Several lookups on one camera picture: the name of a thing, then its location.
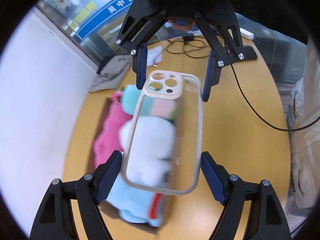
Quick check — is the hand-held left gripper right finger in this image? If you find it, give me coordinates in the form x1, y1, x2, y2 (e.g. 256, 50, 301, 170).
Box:
200, 151, 292, 240

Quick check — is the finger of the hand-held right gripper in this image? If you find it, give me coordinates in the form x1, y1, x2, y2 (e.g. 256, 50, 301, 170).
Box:
116, 1, 168, 90
192, 11, 247, 103

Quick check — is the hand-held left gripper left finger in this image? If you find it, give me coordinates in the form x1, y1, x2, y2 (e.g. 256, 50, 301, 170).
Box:
29, 150, 123, 240

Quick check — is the teal and pink plush toy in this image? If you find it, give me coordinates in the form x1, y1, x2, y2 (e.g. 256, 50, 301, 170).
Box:
121, 84, 180, 125

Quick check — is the light blue plush toy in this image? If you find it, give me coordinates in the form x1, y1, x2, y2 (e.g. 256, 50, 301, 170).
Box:
104, 174, 173, 228

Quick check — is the white panda plush toy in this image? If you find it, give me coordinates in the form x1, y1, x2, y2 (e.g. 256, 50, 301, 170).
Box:
119, 116, 177, 188

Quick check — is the clear phone case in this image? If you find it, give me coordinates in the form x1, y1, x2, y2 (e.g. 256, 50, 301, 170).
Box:
121, 69, 203, 196

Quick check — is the brown cardboard box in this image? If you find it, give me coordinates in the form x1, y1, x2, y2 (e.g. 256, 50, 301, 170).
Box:
86, 97, 175, 234

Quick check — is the person's right hand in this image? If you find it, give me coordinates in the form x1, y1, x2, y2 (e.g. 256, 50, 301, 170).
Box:
171, 20, 195, 32

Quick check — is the white paper sheet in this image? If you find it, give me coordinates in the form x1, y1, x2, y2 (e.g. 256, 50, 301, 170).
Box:
146, 45, 164, 67

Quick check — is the grey cloth bag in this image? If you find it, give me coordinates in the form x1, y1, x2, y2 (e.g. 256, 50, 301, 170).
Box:
89, 55, 134, 93

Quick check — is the black flat device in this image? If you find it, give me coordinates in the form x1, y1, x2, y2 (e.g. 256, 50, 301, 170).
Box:
239, 45, 258, 61

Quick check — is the row of yellow sticky notes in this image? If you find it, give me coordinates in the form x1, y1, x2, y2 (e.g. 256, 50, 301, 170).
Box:
69, 1, 97, 32

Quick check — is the beige jacket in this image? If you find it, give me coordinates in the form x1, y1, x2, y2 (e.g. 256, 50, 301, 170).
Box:
285, 37, 320, 210

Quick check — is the cartoon picture sheet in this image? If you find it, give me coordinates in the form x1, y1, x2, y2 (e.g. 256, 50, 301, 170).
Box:
46, 0, 74, 13

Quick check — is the blue wall banner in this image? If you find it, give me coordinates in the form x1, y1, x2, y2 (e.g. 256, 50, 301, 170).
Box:
76, 0, 140, 39

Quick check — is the long black cable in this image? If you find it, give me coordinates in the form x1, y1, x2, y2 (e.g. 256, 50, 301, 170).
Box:
230, 64, 320, 132

